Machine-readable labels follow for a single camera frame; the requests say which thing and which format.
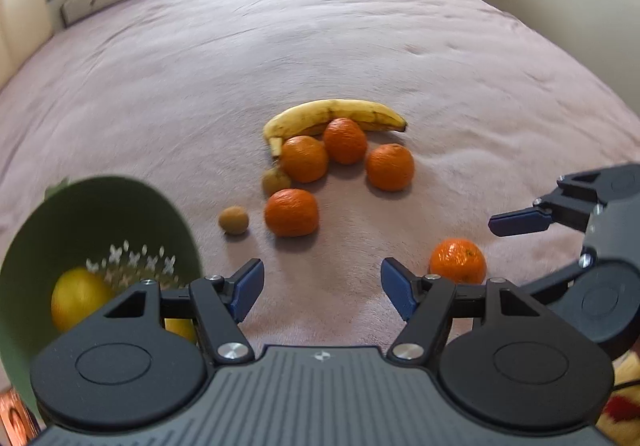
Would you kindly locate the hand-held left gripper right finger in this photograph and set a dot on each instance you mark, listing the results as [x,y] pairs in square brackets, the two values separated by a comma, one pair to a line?
[395,283]

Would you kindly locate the red yellow patterned cloth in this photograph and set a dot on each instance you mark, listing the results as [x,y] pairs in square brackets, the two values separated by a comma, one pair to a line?
[624,408]

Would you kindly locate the pink blanket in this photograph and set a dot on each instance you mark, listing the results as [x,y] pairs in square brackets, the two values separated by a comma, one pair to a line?
[200,76]

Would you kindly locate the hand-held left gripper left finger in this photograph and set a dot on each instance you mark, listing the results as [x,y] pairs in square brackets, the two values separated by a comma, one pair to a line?
[247,288]

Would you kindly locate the small yellow citrus fruit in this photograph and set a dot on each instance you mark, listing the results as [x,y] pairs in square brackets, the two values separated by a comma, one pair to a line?
[180,330]

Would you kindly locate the orange patterned object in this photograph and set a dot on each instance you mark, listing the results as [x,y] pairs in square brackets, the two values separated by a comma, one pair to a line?
[14,420]

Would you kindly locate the orange mandarin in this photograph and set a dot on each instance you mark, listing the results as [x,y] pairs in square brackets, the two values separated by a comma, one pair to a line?
[305,159]
[345,141]
[390,168]
[291,213]
[457,260]

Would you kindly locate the yellow banana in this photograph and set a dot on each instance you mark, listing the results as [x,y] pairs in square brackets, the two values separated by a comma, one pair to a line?
[325,113]

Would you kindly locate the green strainer bowl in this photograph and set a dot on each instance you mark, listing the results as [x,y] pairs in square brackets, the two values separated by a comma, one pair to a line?
[100,216]

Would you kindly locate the large yellow citrus fruit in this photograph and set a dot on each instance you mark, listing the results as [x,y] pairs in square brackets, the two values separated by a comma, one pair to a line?
[80,298]

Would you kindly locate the brown kiwi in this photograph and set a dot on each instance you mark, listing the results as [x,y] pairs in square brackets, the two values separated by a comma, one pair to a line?
[276,182]
[234,220]

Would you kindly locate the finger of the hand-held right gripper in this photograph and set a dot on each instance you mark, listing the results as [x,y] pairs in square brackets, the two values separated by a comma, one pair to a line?
[515,221]
[562,278]

